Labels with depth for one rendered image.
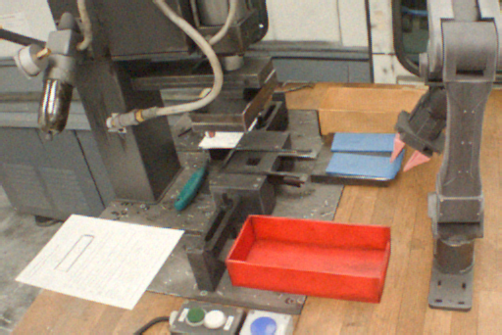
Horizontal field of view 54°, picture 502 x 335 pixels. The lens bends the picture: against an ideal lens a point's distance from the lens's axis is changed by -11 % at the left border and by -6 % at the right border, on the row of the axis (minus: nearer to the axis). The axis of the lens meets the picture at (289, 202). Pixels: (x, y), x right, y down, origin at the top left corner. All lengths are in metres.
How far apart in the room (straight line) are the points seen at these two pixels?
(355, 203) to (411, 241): 0.15
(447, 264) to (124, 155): 0.66
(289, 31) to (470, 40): 0.99
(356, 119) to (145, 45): 0.52
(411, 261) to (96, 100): 0.66
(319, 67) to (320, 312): 0.92
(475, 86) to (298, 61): 0.97
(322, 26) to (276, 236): 0.78
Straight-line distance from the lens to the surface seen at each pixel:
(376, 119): 1.20
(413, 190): 1.06
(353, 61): 1.55
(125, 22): 0.95
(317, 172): 1.09
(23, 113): 2.45
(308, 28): 1.58
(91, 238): 1.12
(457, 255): 0.85
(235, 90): 0.92
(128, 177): 1.14
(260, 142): 1.09
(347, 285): 0.82
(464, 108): 0.71
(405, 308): 0.84
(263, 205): 0.98
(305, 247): 0.94
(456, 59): 0.67
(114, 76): 1.01
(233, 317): 0.82
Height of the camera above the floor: 1.54
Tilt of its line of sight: 37 degrees down
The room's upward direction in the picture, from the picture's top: 9 degrees counter-clockwise
